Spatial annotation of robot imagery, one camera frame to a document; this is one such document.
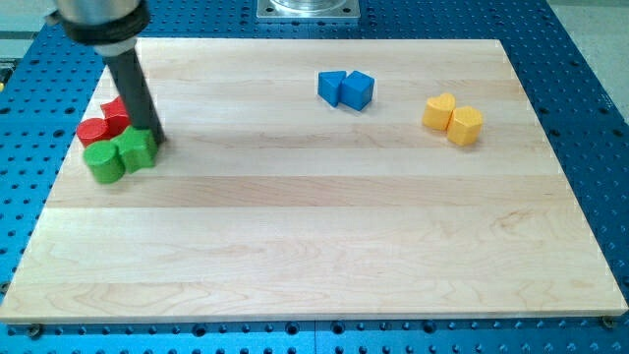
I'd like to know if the green star block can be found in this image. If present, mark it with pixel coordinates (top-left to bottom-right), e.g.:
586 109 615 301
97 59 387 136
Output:
112 126 158 173

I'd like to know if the red star block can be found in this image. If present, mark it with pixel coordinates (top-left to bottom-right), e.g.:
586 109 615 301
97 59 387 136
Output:
100 96 131 137

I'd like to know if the green cylinder block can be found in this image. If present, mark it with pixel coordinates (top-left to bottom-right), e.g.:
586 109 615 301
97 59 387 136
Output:
83 140 126 184

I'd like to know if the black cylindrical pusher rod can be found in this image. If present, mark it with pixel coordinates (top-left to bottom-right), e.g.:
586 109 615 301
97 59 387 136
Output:
103 48 165 145

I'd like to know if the red cylinder block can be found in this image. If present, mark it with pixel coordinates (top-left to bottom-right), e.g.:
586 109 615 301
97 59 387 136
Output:
76 118 112 148

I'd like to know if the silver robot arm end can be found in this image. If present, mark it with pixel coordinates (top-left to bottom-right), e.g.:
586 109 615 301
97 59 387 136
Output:
44 0 150 57

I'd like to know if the light wooden board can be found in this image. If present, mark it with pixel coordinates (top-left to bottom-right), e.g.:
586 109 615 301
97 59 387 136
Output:
1 38 627 324

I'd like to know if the blue triangular block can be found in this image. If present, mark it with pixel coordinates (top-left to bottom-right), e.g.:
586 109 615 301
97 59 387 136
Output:
317 71 347 107

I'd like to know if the blue cube block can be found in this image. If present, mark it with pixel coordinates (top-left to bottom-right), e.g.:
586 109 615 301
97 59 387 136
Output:
340 71 375 111

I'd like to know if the yellow heart block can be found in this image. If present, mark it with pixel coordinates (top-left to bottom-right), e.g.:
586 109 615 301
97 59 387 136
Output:
422 92 456 131

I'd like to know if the yellow hexagon block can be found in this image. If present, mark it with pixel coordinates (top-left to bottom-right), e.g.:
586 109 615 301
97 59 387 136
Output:
446 106 484 146

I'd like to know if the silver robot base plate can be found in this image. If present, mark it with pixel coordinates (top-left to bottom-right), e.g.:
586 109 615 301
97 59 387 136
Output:
257 0 361 21

